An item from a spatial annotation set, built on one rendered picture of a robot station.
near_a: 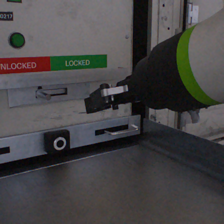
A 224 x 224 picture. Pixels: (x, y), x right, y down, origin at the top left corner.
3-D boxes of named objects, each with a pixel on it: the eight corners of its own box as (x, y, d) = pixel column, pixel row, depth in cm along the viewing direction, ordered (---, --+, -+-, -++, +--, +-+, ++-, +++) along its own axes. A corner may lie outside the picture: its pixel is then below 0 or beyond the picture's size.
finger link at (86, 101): (108, 108, 53) (104, 108, 53) (89, 113, 59) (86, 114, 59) (104, 91, 53) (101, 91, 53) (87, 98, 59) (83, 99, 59)
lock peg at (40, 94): (53, 101, 69) (52, 84, 68) (44, 103, 68) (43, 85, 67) (43, 97, 74) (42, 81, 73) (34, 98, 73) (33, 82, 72)
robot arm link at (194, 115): (223, 19, 37) (167, 16, 32) (243, 114, 36) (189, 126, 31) (187, 36, 42) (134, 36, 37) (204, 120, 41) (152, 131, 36)
